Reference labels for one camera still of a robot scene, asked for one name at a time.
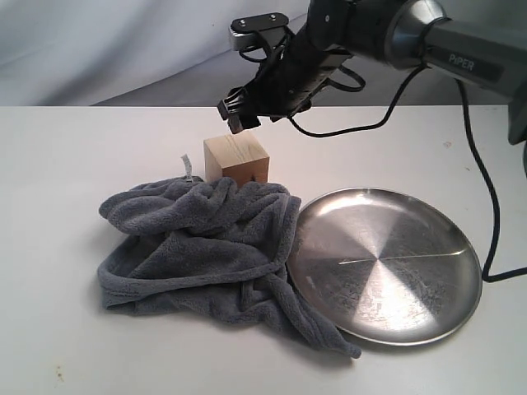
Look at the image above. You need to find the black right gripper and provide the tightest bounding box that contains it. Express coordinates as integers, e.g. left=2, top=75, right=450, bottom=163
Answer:
left=217, top=32, right=350, bottom=134

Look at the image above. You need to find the light wooden cube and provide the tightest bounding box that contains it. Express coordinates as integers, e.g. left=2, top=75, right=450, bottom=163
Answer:
left=203, top=131, right=270, bottom=186

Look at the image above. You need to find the grey fleece cloth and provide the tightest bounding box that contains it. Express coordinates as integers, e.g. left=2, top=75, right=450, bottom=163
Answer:
left=97, top=174, right=361, bottom=359

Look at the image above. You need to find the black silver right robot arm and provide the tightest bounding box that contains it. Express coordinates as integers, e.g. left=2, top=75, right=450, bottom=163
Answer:
left=217, top=1, right=526, bottom=145

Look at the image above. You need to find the white backdrop sheet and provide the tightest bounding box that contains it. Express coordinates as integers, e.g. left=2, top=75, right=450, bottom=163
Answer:
left=1, top=1, right=308, bottom=106

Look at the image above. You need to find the round steel plate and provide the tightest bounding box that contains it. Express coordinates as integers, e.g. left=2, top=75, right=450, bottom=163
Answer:
left=287, top=188, right=483, bottom=346

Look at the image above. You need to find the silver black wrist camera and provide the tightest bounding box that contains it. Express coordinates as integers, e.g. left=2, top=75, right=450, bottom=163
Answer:
left=229, top=12, right=289, bottom=52

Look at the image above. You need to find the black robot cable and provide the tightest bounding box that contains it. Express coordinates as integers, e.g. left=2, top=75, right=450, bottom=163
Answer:
left=240, top=32, right=527, bottom=282

